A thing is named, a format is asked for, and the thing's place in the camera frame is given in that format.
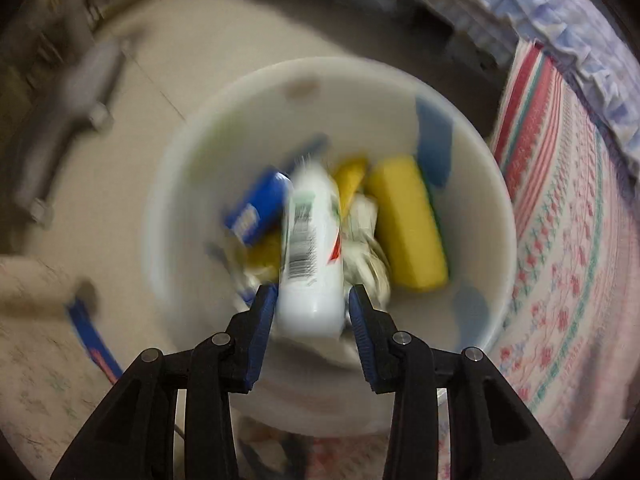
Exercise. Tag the yellow box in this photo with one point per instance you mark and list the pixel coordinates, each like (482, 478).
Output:
(407, 220)

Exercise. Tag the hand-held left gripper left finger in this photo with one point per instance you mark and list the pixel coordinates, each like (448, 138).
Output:
(260, 330)

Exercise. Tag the yellow green packet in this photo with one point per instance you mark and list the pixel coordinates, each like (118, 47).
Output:
(350, 177)

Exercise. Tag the torn blue white carton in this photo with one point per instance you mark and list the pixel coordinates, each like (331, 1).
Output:
(255, 210)

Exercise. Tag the cream paper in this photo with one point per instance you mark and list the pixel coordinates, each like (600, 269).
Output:
(367, 255)

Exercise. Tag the blue tape strip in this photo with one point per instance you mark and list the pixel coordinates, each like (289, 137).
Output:
(97, 345)

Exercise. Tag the pale speckled floor mat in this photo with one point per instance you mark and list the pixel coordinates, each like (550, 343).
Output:
(40, 385)

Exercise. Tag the striped patterned blanket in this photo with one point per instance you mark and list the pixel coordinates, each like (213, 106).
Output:
(560, 260)

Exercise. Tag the checked lilac quilt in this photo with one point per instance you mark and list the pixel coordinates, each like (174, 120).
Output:
(550, 25)

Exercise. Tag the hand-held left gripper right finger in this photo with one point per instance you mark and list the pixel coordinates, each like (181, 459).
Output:
(362, 330)

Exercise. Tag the white bin with blue patches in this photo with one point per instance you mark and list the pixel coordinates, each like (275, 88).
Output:
(350, 110)

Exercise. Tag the white plastic bottle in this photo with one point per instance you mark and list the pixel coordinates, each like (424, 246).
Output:
(310, 285)

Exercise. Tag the grey chair base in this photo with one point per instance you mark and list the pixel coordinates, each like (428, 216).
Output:
(85, 85)

